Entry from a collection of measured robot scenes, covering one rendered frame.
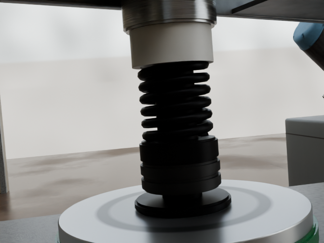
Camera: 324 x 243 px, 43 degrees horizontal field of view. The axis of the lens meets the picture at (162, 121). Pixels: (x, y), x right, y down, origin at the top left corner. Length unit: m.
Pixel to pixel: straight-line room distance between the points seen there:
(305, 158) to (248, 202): 1.27
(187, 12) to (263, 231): 0.17
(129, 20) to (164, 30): 0.03
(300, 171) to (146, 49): 1.39
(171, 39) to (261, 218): 0.15
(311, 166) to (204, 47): 1.29
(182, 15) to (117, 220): 0.17
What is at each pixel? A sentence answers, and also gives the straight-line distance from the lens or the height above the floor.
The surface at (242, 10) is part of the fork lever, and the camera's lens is 0.45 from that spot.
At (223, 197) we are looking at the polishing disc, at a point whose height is 0.88.
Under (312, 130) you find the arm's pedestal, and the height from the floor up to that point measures 0.81.
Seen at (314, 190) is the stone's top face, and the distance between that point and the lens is 0.62.
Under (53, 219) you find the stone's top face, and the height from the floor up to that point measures 0.82.
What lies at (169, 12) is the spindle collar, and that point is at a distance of 0.33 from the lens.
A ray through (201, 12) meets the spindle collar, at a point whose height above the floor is 1.03.
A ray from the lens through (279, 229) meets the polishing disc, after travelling 0.30.
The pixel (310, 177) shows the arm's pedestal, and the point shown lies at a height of 0.64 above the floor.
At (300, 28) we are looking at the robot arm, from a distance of 1.60.
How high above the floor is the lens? 0.96
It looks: 3 degrees down
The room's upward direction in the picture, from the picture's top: 4 degrees counter-clockwise
